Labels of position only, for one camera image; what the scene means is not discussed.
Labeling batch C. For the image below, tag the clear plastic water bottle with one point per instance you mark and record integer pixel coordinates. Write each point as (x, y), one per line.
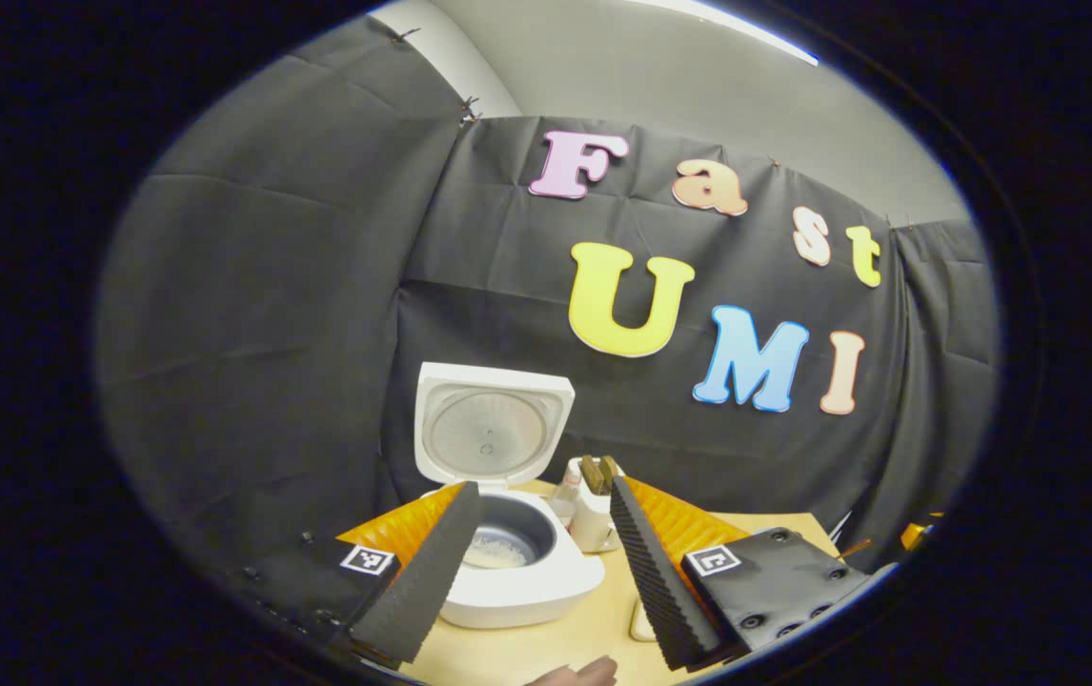
(565, 495)

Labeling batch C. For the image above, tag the white toaster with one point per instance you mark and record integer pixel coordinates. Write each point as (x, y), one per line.
(594, 524)

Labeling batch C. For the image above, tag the white rice cooker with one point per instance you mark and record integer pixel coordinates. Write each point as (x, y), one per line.
(494, 424)

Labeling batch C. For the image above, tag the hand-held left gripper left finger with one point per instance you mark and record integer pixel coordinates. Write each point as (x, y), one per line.
(427, 581)

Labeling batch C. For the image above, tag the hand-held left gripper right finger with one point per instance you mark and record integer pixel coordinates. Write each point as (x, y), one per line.
(656, 581)

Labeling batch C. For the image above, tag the dark wooden spoon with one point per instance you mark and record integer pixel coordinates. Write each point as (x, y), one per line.
(856, 548)

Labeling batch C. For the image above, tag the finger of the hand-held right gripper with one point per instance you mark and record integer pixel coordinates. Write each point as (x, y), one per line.
(920, 534)

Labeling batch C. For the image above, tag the brown bread slice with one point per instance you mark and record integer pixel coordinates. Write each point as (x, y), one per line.
(610, 469)
(592, 474)

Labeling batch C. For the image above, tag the clear glass tray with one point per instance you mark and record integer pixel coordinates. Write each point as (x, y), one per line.
(639, 621)

